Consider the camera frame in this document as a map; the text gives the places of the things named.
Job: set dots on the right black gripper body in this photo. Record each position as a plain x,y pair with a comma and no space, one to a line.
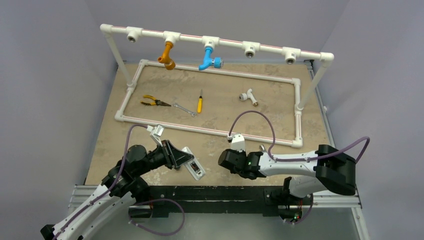
230,159

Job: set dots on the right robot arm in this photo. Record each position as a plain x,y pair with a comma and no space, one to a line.
323,169

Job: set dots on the aluminium table frame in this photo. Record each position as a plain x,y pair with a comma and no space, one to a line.
326,168

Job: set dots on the white plastic faucet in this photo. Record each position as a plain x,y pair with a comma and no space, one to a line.
248,96

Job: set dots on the yellow handled pliers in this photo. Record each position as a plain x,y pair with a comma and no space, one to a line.
154,101

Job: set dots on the orange plastic faucet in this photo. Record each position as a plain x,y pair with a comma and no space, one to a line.
165,59

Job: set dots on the small silver wrench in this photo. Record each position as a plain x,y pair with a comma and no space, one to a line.
192,113

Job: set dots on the white PVC pipe frame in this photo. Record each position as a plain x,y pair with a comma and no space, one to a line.
250,48

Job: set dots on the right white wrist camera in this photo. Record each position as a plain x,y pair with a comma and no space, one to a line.
237,142

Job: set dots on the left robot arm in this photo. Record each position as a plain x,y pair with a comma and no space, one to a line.
122,187

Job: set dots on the blue plastic faucet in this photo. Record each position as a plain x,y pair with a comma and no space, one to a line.
208,61

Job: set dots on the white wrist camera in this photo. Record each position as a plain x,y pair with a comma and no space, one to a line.
237,142
155,133

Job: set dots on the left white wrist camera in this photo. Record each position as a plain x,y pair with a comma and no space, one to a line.
155,133

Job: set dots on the white AC remote control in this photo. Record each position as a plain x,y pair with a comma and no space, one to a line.
194,166

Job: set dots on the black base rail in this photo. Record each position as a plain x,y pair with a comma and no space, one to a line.
268,201

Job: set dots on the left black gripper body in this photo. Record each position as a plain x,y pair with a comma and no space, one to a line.
159,157

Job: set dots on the yellow handled screwdriver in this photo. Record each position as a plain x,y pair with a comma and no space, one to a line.
200,102

